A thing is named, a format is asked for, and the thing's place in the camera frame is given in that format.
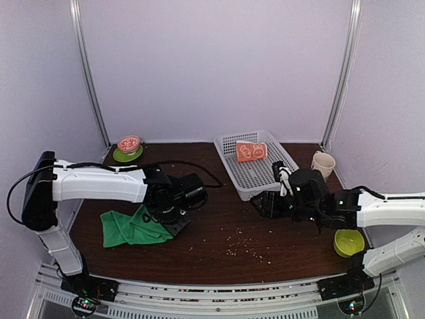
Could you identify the front aluminium rail base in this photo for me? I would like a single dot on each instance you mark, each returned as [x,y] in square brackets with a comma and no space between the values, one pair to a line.
[289,299]

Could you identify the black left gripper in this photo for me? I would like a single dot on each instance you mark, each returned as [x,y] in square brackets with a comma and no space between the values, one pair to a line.
[176,228]

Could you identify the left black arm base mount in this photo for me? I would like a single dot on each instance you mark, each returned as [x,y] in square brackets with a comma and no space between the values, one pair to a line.
[88,286]

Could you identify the orange bunny pattern towel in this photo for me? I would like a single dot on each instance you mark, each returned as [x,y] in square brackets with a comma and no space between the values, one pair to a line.
[250,151]

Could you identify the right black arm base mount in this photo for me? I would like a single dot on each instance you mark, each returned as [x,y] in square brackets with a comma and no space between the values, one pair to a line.
[354,281]

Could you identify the cream patterned ceramic mug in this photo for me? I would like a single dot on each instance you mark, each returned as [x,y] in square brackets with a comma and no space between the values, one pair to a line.
[324,163]

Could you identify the white plastic mesh basket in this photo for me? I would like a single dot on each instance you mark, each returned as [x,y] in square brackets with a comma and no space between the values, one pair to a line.
[254,177]

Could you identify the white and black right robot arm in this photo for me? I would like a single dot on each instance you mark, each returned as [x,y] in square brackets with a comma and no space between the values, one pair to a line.
[304,196]

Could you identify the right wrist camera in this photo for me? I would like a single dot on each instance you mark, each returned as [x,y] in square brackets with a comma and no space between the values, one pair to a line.
[281,175]

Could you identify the left aluminium frame post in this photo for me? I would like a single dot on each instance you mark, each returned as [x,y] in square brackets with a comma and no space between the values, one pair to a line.
[87,73]

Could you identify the red patterned ceramic bowl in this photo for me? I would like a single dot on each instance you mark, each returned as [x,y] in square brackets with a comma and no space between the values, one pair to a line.
[129,144]

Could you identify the green saucer plate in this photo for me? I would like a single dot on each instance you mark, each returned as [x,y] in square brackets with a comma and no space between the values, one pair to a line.
[122,157]

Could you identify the right aluminium frame post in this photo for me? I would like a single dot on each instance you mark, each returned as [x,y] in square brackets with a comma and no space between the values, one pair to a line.
[346,65]

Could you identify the green microfiber towel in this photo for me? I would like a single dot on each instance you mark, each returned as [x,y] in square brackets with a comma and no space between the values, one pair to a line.
[138,229]

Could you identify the lime green bowl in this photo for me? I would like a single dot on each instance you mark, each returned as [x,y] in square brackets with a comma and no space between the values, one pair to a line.
[348,242]

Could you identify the aluminium frame post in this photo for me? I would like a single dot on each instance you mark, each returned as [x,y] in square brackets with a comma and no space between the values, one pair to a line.
[87,73]
[346,65]

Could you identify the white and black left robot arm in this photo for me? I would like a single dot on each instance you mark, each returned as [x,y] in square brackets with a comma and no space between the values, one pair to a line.
[166,198]

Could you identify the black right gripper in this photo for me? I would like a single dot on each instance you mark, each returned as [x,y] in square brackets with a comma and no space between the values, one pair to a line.
[269,203]

